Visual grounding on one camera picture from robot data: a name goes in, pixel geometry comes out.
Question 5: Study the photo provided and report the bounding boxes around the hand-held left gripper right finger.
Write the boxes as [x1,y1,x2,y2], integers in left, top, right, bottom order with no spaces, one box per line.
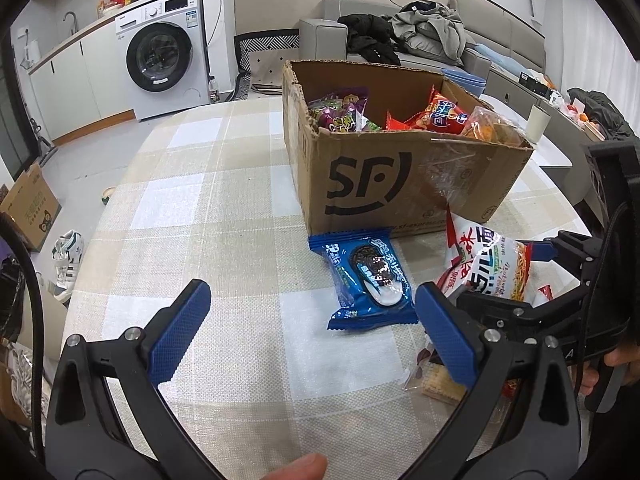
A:
[397,282,583,480]

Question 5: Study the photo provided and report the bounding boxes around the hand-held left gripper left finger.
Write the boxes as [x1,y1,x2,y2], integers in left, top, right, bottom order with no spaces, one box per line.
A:
[45,279,226,480]

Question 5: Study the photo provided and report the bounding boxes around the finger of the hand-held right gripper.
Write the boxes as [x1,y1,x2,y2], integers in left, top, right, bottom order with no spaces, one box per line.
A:
[456,287,591,345]
[529,230,606,282]

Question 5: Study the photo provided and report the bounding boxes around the white red noodle snack packet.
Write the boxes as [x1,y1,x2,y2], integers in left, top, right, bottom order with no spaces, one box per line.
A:
[432,207,556,308]

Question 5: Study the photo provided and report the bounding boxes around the blue cookie packet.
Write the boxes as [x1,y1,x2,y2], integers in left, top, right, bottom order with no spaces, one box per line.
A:
[307,227,420,332]

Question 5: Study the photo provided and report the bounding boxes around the clear orange snack packet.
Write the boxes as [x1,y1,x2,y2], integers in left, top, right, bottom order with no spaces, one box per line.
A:
[460,106,528,147]

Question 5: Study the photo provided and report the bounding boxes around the brown cardboard box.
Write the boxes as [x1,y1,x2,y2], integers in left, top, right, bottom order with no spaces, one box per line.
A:
[281,59,535,238]

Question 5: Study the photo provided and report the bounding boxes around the purple snack packet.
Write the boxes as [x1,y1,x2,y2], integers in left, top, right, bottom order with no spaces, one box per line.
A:
[306,87,383,135]

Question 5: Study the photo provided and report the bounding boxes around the person's right hand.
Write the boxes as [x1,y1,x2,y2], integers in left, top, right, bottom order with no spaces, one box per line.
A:
[579,342,638,397]

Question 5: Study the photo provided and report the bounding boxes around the person's left hand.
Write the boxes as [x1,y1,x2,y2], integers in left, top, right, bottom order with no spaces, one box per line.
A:
[260,452,328,480]

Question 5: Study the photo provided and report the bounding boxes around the clear cracker packet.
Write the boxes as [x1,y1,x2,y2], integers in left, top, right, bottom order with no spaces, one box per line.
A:
[404,340,471,406]

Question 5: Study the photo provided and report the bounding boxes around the white coffee table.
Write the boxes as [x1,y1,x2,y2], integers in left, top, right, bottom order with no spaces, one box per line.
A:
[480,91,575,168]

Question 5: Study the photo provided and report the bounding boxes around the cream cup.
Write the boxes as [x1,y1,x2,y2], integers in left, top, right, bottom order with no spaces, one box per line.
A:
[526,104,551,142]

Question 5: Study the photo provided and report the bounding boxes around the dark green jacket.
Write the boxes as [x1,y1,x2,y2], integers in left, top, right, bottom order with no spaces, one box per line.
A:
[567,87,636,141]

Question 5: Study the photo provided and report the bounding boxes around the grey low cabinet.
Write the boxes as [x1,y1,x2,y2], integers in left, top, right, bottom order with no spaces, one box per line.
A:
[487,67,606,161]

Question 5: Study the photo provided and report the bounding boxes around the small black box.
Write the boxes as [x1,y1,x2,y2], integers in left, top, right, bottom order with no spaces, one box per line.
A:
[519,71,551,96]

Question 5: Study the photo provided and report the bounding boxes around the red orange snack packet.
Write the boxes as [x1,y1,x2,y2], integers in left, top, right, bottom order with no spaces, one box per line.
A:
[385,85,473,136]

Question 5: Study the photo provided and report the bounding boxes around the blue bowl stack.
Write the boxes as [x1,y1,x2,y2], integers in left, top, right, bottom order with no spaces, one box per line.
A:
[442,68,487,97]

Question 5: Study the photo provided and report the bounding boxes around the printed cardboard floor box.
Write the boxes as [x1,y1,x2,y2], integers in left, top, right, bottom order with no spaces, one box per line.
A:
[0,162,63,253]

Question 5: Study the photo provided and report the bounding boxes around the light blue cloth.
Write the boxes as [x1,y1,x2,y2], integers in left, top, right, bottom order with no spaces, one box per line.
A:
[472,42,521,73]

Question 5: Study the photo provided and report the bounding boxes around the white curtain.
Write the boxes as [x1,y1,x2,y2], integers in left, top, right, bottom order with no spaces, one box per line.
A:
[560,0,640,126]

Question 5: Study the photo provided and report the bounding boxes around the white washing machine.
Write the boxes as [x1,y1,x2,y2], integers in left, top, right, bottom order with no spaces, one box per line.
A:
[114,0,211,122]

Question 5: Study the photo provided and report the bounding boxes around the grey clothes pile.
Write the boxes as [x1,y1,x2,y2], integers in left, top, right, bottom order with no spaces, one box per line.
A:
[390,2,468,66]

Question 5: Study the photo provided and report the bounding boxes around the white kitchen base cabinets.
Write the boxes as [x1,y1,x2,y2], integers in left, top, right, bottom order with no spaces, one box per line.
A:
[27,0,206,142]

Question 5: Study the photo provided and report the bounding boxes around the black jacket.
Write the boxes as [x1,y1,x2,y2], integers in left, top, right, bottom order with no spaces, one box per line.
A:
[337,13,403,67]

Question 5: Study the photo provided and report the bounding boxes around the black white patterned rug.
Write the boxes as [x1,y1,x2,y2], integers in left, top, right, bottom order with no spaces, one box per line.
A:
[231,32,301,103]

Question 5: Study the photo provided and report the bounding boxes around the grey sofa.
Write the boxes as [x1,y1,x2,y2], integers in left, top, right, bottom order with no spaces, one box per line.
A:
[299,0,546,91]

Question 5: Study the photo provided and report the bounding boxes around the black cable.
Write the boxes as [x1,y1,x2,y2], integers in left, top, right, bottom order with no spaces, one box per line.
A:
[0,220,48,461]

